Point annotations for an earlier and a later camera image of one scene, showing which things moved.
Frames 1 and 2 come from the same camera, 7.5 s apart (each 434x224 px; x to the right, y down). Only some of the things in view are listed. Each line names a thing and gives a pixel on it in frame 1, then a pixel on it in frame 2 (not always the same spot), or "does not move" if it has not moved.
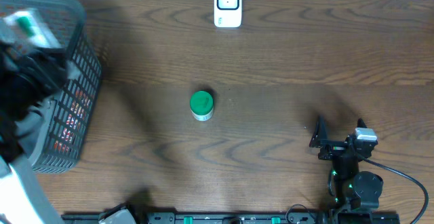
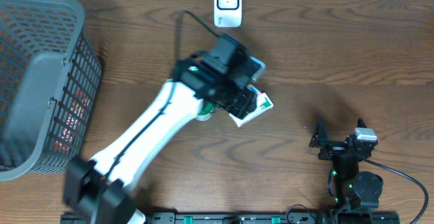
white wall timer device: (228, 4) does not move
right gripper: (319, 139) does not move
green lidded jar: (201, 106) does not move
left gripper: (27, 68) → (245, 104)
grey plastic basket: (75, 103) does not move
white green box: (23, 26) → (264, 104)
